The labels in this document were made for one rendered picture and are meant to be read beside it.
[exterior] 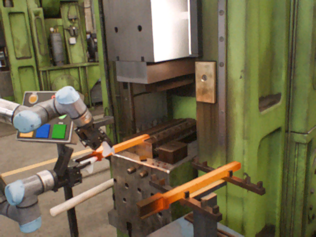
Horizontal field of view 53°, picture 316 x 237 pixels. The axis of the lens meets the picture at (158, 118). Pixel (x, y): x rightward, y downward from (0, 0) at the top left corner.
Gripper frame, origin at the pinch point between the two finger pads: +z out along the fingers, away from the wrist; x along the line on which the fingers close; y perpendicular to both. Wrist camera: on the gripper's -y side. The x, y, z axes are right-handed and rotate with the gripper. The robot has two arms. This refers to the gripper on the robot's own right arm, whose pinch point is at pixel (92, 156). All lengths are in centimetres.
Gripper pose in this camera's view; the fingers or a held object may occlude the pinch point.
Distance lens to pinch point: 135.3
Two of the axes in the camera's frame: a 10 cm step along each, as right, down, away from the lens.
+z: 6.6, -2.3, 7.2
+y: 0.5, 9.6, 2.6
